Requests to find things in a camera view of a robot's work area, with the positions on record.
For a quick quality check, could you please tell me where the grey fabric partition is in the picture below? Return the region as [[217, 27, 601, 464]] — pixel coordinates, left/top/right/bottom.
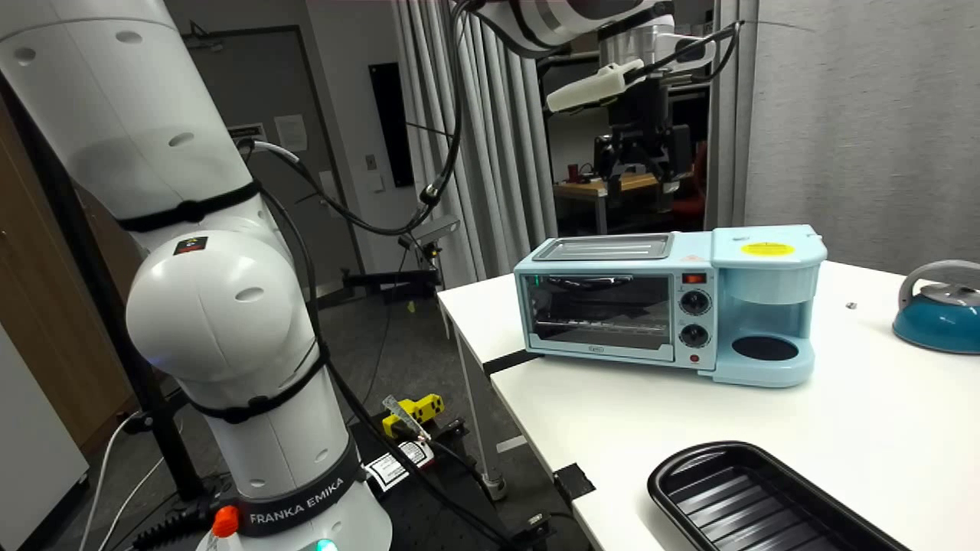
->
[[712, 0, 980, 276]]

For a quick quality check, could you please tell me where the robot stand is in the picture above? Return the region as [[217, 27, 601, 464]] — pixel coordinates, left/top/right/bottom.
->
[[115, 409, 594, 551]]

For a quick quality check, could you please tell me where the white cabinet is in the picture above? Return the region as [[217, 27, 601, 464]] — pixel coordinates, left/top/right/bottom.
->
[[0, 321, 90, 551]]

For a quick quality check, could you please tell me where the oven door handle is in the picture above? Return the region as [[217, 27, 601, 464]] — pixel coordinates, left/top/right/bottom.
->
[[547, 275, 656, 291]]

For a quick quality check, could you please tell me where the white cable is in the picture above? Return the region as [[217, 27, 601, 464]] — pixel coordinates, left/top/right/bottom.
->
[[77, 409, 169, 551]]

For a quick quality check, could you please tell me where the white bottle with orange cap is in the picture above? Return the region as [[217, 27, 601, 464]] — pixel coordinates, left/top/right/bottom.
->
[[194, 504, 243, 551]]

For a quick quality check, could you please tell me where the grey griddle tray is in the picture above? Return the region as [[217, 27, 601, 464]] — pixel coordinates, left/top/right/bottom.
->
[[531, 233, 675, 263]]

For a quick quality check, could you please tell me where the camera on tripod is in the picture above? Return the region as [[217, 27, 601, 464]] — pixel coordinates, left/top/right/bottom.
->
[[341, 216, 462, 303]]

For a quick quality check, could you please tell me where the breakfast station oven door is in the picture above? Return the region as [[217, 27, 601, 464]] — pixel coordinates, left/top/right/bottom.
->
[[518, 272, 677, 363]]

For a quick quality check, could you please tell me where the white paper notice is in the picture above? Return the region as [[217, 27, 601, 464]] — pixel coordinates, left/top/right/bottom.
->
[[273, 114, 309, 153]]

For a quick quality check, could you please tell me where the yellow power strip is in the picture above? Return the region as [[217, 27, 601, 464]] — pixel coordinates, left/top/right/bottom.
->
[[381, 393, 446, 439]]

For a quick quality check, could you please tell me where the wooden cabinet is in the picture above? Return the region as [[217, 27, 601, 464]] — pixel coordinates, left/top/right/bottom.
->
[[0, 96, 140, 456]]

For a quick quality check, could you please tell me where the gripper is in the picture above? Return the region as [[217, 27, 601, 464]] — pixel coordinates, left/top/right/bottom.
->
[[593, 75, 694, 202]]

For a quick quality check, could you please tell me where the wooden desk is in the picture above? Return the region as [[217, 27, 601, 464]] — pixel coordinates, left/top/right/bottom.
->
[[552, 173, 668, 235]]

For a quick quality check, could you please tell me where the black ribbed baking tray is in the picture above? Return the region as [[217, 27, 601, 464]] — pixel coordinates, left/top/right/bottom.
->
[[646, 441, 913, 551]]

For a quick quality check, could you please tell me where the teal kettle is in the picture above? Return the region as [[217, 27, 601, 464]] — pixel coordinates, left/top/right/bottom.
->
[[891, 259, 980, 356]]

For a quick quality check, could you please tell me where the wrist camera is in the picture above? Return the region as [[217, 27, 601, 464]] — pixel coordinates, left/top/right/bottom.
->
[[655, 32, 717, 77]]

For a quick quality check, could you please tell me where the red chair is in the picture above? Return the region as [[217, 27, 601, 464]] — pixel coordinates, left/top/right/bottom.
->
[[672, 140, 710, 227]]

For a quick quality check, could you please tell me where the light blue breakfast station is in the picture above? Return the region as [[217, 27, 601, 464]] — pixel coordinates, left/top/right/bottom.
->
[[512, 223, 830, 389]]

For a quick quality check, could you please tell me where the white curtain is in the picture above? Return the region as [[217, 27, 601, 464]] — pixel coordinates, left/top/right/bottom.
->
[[389, 0, 558, 290]]

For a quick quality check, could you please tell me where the grey door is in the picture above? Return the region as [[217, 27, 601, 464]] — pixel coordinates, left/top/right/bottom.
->
[[182, 25, 364, 295]]

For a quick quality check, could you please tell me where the white label tag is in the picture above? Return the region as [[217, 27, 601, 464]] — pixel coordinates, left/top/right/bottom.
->
[[364, 442, 436, 492]]

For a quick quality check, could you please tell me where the black tape strip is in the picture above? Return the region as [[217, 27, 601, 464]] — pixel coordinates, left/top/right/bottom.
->
[[552, 462, 597, 504], [482, 349, 543, 377]]

